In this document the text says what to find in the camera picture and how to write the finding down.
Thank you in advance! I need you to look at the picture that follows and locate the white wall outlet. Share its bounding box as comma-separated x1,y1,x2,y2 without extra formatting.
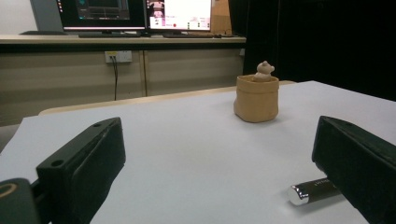
104,50,134,64

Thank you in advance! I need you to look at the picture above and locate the dark mouse pad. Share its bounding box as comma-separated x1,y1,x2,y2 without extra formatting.
20,30,68,36

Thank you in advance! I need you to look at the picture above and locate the grey computer case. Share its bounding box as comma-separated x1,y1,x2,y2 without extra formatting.
29,0,65,33

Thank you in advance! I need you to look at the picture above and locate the white table mat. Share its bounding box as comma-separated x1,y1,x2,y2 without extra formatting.
0,79,396,224

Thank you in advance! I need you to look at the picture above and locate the tan holder with bear figure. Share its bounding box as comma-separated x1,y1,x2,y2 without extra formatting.
233,60,280,123

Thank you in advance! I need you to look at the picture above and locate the black power cable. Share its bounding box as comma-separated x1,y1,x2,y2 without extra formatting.
110,55,120,102

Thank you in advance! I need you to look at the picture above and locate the cardboard box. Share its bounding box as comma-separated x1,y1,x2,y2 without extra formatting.
210,0,233,36

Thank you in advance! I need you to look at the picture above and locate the bright-screen computer monitor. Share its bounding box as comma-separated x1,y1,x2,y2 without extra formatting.
144,0,214,33

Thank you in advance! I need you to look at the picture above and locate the beige desk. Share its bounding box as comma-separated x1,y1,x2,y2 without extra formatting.
0,33,248,127

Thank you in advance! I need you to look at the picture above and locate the black curtain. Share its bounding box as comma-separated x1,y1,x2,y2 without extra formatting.
228,0,396,103

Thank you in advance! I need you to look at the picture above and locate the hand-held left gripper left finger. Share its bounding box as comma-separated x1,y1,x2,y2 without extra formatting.
35,117,127,224

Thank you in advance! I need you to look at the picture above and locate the black keyboard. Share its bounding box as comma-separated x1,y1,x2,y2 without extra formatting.
162,32,223,39
78,32,143,39

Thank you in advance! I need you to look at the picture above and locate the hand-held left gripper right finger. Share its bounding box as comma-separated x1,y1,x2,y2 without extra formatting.
311,115,396,224

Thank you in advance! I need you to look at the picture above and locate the dark-screen computer monitor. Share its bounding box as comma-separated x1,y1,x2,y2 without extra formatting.
56,0,148,33

